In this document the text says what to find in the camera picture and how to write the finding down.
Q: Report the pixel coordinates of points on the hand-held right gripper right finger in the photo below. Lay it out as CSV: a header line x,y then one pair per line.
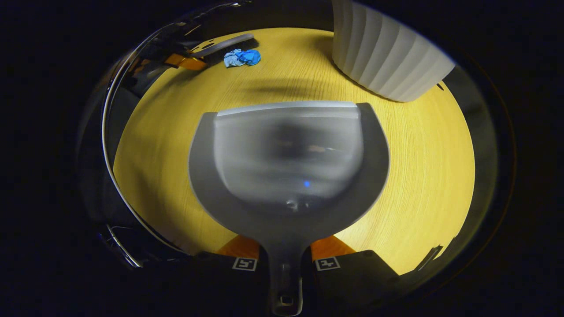
x,y
352,277

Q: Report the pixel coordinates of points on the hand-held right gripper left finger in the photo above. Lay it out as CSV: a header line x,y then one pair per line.
x,y
220,277

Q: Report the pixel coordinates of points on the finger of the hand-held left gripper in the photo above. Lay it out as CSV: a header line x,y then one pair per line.
x,y
187,62

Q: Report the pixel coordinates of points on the blue paper trash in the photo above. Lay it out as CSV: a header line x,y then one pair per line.
x,y
242,57

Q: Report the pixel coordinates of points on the grey plastic dustpan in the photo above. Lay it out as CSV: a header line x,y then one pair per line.
x,y
286,220

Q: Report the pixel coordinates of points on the white ribbed garbage bin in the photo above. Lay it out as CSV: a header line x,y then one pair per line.
x,y
383,53

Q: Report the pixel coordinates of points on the yellow wooden desktop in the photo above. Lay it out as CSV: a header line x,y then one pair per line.
x,y
418,176

